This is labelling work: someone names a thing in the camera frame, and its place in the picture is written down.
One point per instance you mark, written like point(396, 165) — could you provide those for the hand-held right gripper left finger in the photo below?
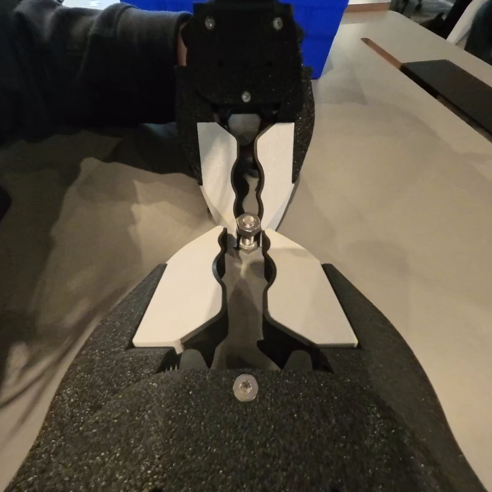
point(176, 303)

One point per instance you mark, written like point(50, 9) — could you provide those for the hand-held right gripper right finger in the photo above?
point(307, 303)

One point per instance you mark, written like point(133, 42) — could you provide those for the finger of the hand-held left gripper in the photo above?
point(278, 165)
point(215, 165)

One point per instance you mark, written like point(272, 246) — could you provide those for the steel bolt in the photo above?
point(248, 245)

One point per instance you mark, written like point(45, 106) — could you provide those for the person's left forearm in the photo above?
point(77, 69)

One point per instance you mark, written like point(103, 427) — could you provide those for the person's left hand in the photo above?
point(182, 42)

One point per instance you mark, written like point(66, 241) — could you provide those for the blue plastic bin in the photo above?
point(323, 46)

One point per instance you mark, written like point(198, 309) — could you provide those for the brown wooden strip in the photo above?
point(380, 52)

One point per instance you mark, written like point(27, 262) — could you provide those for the black mat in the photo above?
point(453, 88)

